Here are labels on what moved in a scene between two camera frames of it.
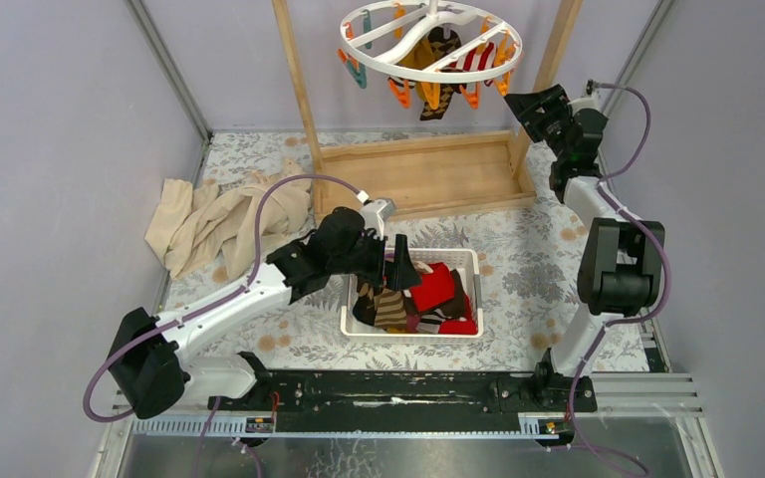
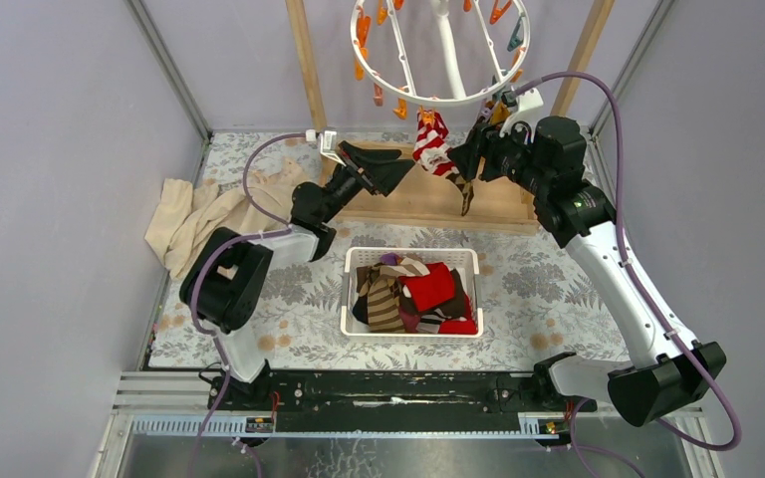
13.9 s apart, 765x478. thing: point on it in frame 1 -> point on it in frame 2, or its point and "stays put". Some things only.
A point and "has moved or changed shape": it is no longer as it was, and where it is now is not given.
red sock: [460, 327] stays put
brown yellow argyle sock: [444, 46] -> [467, 189]
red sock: [436, 288] stays put
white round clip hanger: [434, 40] -> [456, 85]
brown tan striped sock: [389, 310] has moved or changed shape
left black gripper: [399, 274] -> [382, 174]
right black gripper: [552, 102] -> [465, 156]
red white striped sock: [474, 62] -> [429, 150]
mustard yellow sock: [418, 58] -> [499, 113]
